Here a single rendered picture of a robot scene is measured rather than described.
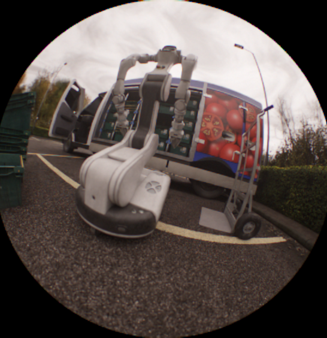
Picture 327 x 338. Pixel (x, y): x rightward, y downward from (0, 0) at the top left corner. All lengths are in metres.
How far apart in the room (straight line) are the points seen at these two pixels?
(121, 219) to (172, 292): 0.37
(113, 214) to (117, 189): 0.12
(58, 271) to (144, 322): 0.33
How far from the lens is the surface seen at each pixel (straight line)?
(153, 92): 0.82
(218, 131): 2.14
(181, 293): 0.52
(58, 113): 3.47
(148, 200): 0.57
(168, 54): 1.08
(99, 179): 0.46
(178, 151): 2.12
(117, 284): 0.48
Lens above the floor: 0.45
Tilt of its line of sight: 3 degrees down
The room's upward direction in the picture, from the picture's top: 15 degrees clockwise
